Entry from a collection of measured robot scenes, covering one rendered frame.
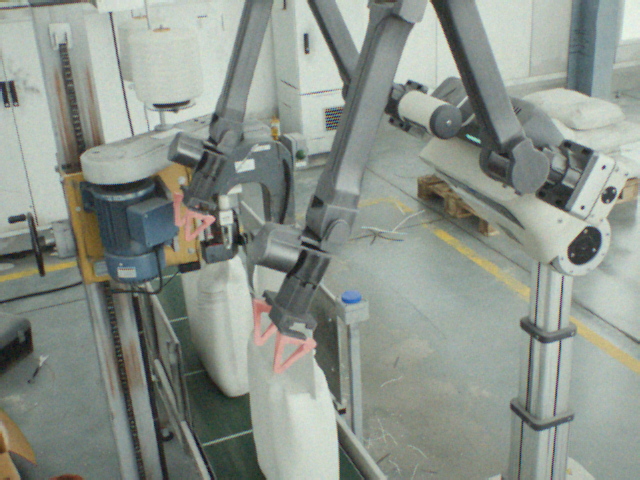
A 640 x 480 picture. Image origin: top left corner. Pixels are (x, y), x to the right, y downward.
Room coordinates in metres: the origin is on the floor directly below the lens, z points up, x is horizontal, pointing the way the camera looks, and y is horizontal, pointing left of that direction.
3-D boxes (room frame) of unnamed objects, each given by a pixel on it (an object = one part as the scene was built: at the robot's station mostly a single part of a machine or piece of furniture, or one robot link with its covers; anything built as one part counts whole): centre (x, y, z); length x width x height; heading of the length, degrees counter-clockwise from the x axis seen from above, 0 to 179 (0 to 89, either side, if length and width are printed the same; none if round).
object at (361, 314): (2.09, -0.09, 0.81); 0.08 x 0.08 x 0.06; 21
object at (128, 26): (2.14, 0.44, 1.61); 0.15 x 0.14 x 0.17; 21
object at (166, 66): (1.90, 0.34, 1.61); 0.17 x 0.17 x 0.17
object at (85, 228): (2.07, 0.53, 1.18); 0.34 x 0.25 x 0.31; 111
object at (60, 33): (1.97, 0.60, 1.68); 0.05 x 0.03 x 0.06; 111
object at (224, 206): (2.02, 0.25, 1.14); 0.05 x 0.04 x 0.16; 111
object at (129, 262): (1.84, 0.47, 1.21); 0.15 x 0.15 x 0.25
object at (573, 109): (5.07, -1.71, 0.56); 0.67 x 0.43 x 0.15; 21
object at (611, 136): (4.86, -1.77, 0.44); 0.68 x 0.44 x 0.15; 111
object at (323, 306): (2.74, 0.14, 0.54); 1.05 x 0.02 x 0.41; 21
